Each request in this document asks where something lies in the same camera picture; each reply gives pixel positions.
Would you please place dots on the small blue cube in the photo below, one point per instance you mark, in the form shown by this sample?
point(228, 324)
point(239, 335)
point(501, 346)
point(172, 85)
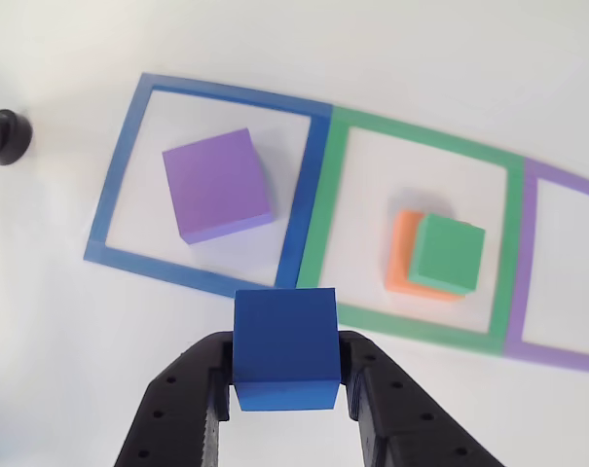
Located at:
point(284, 335)

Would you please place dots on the orange foam block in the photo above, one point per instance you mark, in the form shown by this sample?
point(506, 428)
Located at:
point(398, 253)

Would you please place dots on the green foam block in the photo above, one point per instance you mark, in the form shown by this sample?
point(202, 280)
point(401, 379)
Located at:
point(447, 253)

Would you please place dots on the purple foam block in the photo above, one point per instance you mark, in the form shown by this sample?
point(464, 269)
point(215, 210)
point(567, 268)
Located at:
point(216, 185)

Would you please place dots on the purple square frame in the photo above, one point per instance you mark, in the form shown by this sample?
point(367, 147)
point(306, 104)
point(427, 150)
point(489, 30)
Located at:
point(523, 253)

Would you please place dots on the green square frame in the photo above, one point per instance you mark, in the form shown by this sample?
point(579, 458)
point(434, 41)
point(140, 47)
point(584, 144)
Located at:
point(333, 194)

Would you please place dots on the blue square frame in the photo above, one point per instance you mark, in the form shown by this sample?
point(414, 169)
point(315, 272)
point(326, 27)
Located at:
point(123, 160)

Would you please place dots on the black camera tripod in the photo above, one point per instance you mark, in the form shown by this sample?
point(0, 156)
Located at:
point(7, 138)

